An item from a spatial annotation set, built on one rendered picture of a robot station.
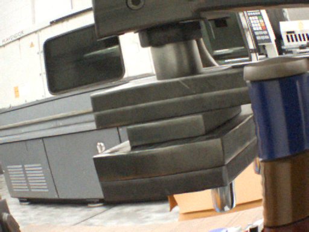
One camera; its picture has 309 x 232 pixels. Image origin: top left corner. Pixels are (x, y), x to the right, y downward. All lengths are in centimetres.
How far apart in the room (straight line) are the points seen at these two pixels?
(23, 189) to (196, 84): 607
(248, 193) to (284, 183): 262
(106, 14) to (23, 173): 598
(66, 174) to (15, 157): 64
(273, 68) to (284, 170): 4
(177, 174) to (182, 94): 6
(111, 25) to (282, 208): 30
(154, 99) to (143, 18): 6
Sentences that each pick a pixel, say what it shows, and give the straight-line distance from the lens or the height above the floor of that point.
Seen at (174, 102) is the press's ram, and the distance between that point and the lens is 57.
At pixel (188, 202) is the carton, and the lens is 305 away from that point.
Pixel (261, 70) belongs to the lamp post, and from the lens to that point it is 30.
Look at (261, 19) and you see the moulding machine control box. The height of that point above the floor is 128.
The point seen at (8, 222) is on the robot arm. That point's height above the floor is 102.
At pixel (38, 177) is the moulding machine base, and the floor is 29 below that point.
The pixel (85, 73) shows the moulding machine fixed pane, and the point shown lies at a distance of 594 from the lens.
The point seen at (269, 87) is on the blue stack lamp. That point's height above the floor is 119.
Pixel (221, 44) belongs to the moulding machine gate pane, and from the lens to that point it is 536.
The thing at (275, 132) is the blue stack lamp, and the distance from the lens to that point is 31.
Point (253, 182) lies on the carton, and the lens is 292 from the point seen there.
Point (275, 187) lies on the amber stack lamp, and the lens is 31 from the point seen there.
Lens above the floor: 121
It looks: 5 degrees down
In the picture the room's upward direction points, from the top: 12 degrees counter-clockwise
